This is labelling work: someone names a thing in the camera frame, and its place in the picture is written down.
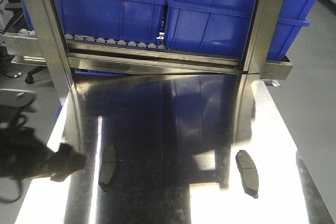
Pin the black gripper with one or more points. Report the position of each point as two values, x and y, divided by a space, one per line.
23 155

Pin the brake pad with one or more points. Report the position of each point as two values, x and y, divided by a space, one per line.
108 167
248 173

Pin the roller conveyor track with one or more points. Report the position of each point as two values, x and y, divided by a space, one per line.
115 42

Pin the black office chair base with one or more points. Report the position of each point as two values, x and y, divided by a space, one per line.
30 74

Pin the blue bin with red bag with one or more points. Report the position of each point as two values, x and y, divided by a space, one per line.
137 20

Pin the large blue plastic bin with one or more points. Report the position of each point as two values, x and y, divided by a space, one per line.
221 26

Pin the stainless steel rack frame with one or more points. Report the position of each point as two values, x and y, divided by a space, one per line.
48 47

